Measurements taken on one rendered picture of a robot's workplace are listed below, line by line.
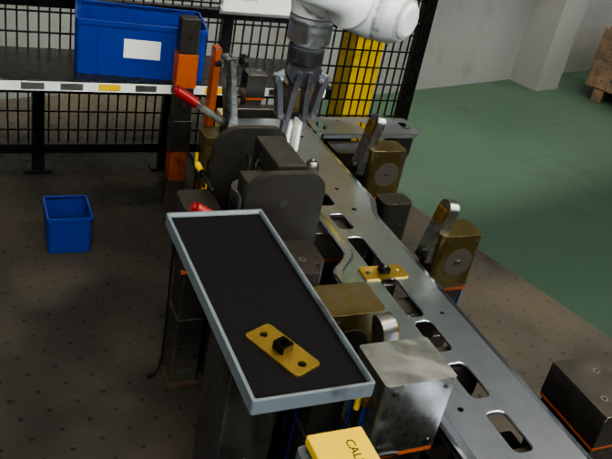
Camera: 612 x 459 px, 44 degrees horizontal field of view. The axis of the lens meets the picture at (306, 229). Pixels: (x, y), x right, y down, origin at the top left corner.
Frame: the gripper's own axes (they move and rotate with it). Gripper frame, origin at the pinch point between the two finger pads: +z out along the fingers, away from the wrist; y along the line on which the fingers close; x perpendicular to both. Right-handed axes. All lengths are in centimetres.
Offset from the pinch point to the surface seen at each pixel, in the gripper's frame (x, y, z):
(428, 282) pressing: -50, 7, 5
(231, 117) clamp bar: -1.6, -14.6, -4.4
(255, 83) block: 26.9, 0.8, -1.1
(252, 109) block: 25.1, 0.4, 5.1
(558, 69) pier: 316, 371, 89
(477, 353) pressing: -69, 5, 5
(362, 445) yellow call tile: -95, -32, -12
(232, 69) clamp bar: -1.6, -15.8, -14.6
